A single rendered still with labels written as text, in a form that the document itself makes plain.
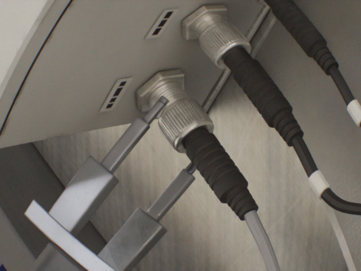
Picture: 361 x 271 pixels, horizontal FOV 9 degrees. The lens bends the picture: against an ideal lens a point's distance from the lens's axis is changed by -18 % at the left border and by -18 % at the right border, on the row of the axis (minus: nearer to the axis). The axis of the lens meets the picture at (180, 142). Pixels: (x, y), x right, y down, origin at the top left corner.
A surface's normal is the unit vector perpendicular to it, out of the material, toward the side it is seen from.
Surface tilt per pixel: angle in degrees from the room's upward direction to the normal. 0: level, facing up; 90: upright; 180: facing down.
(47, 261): 56
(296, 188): 90
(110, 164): 62
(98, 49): 132
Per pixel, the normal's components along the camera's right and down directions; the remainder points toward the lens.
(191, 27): 0.52, 0.72
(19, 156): 0.35, -0.77
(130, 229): -0.29, -0.34
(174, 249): -0.74, 0.12
